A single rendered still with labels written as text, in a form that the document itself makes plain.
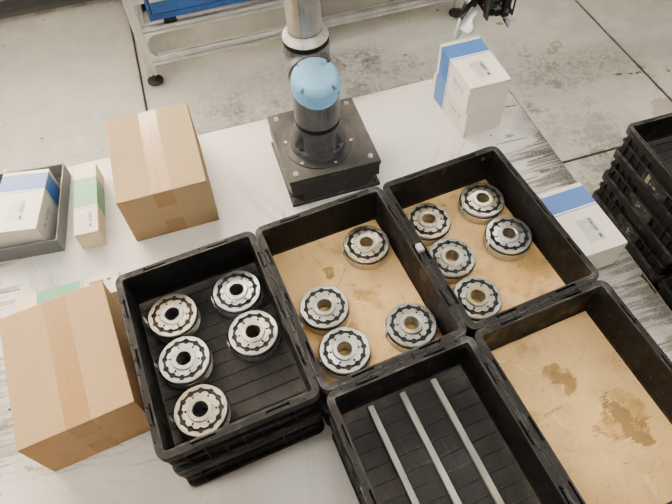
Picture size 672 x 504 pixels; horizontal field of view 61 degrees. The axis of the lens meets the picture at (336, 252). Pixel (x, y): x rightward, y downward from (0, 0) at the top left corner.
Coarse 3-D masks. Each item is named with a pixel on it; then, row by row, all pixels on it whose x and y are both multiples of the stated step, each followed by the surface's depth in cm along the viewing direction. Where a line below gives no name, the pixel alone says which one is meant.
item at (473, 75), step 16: (448, 48) 163; (464, 48) 162; (480, 48) 162; (448, 64) 162; (464, 64) 159; (480, 64) 158; (496, 64) 158; (448, 80) 165; (464, 80) 155; (480, 80) 155; (496, 80) 154; (464, 96) 158; (480, 96) 156; (496, 96) 158; (464, 112) 160
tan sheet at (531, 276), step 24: (456, 192) 140; (456, 216) 136; (504, 216) 135; (480, 240) 132; (480, 264) 128; (504, 264) 128; (528, 264) 128; (504, 288) 124; (528, 288) 124; (552, 288) 124
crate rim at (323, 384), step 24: (360, 192) 128; (288, 216) 125; (264, 240) 121; (408, 240) 120; (288, 312) 112; (456, 312) 110; (456, 336) 108; (312, 360) 106; (384, 360) 105; (336, 384) 103
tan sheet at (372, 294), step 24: (336, 240) 133; (288, 264) 130; (312, 264) 129; (336, 264) 129; (384, 264) 129; (288, 288) 126; (312, 288) 126; (360, 288) 126; (384, 288) 125; (408, 288) 125; (360, 312) 122; (384, 312) 122; (312, 336) 120; (384, 336) 119
